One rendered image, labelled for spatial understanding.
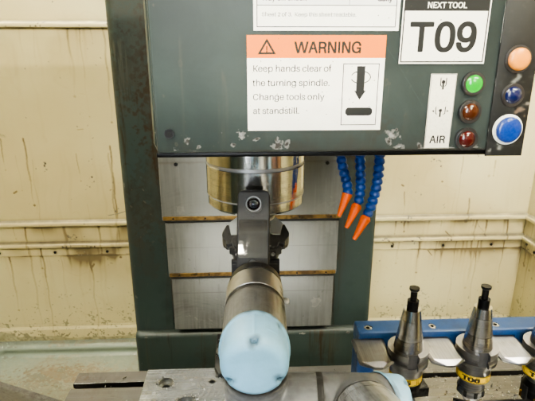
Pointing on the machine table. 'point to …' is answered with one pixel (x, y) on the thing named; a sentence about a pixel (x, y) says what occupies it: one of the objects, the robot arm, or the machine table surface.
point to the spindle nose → (255, 181)
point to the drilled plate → (152, 392)
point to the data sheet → (326, 15)
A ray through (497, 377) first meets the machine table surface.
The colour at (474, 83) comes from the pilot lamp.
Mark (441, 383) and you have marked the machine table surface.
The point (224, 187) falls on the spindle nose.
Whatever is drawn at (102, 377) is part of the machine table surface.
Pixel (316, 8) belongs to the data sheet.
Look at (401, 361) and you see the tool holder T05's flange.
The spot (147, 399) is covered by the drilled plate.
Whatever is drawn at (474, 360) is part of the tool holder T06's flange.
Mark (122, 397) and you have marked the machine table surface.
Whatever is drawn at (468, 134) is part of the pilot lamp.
